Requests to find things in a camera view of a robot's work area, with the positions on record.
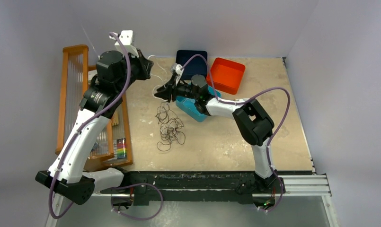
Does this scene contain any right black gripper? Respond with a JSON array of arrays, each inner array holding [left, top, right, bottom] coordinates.
[[155, 74, 199, 103]]

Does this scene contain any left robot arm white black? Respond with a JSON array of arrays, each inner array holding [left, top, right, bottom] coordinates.
[[35, 51, 154, 205]]

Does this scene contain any small wooden block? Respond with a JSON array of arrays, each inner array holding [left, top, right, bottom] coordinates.
[[111, 112, 119, 126]]

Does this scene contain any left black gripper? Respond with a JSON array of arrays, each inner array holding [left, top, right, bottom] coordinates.
[[116, 48, 153, 95]]

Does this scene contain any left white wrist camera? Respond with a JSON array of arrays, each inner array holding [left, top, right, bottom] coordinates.
[[109, 30, 140, 58]]

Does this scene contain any light blue square bin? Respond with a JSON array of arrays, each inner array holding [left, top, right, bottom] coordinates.
[[175, 84, 221, 122]]

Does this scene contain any dark navy square bin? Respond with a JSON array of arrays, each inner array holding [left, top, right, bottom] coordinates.
[[175, 50, 208, 80]]

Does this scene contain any orange square bin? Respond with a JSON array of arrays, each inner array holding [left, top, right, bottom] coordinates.
[[210, 57, 246, 95]]

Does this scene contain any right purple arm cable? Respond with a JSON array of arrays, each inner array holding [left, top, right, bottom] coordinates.
[[179, 53, 291, 176]]

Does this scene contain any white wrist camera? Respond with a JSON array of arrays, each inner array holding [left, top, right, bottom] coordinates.
[[171, 63, 184, 85], [109, 30, 140, 58]]

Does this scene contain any aluminium frame rail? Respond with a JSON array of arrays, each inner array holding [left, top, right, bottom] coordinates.
[[253, 174, 332, 198]]

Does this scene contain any brown thin cable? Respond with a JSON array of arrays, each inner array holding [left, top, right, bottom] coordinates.
[[155, 102, 186, 152]]

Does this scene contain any rainbow coloured marker pack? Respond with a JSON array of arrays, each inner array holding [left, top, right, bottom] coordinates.
[[114, 138, 127, 159]]

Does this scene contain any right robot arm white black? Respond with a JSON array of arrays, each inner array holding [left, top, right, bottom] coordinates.
[[154, 74, 276, 192]]

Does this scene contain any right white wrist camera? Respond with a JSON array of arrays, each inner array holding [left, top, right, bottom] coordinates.
[[171, 63, 184, 85]]

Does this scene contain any wooden tiered shelf rack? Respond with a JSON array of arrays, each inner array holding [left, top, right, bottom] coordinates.
[[55, 44, 134, 172]]

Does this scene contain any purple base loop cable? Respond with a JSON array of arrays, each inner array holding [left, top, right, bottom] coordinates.
[[110, 183, 164, 221]]

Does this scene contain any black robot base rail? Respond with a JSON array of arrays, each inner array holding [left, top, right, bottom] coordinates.
[[101, 171, 285, 209]]

